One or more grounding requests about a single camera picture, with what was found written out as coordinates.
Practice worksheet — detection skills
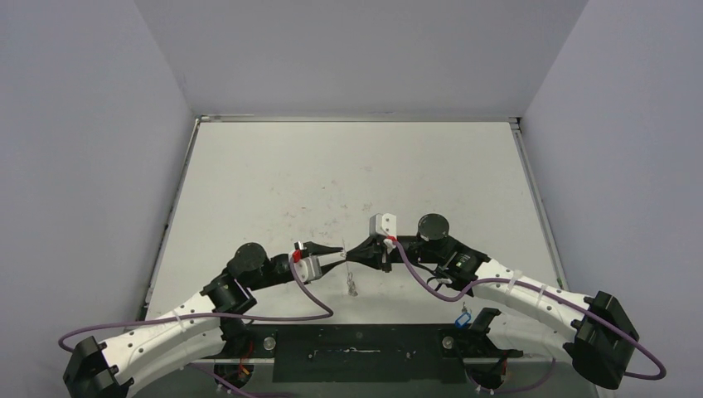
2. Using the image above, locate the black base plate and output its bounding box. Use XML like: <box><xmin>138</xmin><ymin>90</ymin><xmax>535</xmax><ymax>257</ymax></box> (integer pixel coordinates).
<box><xmin>192</xmin><ymin>323</ymin><xmax>523</xmax><ymax>385</ymax></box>

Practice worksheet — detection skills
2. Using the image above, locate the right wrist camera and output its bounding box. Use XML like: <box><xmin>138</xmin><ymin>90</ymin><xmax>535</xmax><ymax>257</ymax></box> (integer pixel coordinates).
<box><xmin>369</xmin><ymin>213</ymin><xmax>397</xmax><ymax>240</ymax></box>

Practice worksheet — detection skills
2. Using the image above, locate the blue tagged key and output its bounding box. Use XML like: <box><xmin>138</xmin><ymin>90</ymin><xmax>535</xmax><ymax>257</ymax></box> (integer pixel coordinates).
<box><xmin>454</xmin><ymin>302</ymin><xmax>473</xmax><ymax>329</ymax></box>

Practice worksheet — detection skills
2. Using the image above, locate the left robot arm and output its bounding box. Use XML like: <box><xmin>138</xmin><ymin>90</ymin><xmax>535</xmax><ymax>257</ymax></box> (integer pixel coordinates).
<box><xmin>63</xmin><ymin>242</ymin><xmax>345</xmax><ymax>397</ymax></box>

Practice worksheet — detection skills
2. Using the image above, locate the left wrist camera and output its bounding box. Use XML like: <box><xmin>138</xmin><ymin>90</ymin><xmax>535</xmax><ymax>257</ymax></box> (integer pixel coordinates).
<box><xmin>290</xmin><ymin>241</ymin><xmax>322</xmax><ymax>284</ymax></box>

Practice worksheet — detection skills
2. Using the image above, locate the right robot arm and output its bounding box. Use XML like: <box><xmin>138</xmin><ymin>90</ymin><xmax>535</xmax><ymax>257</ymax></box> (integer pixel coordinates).
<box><xmin>347</xmin><ymin>213</ymin><xmax>639</xmax><ymax>390</ymax></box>

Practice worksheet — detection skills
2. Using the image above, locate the large metal key ring plate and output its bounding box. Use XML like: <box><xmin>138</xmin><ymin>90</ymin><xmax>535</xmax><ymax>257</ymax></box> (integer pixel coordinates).
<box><xmin>342</xmin><ymin>240</ymin><xmax>358</xmax><ymax>298</ymax></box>

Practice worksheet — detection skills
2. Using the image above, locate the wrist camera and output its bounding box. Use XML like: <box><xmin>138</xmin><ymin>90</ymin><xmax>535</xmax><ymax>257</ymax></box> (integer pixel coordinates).
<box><xmin>290</xmin><ymin>241</ymin><xmax>322</xmax><ymax>284</ymax></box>
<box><xmin>369</xmin><ymin>213</ymin><xmax>397</xmax><ymax>240</ymax></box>

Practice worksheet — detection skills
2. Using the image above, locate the aluminium rail front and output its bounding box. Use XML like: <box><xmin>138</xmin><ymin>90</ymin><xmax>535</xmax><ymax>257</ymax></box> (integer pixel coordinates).
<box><xmin>112</xmin><ymin>323</ymin><xmax>609</xmax><ymax>365</ymax></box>

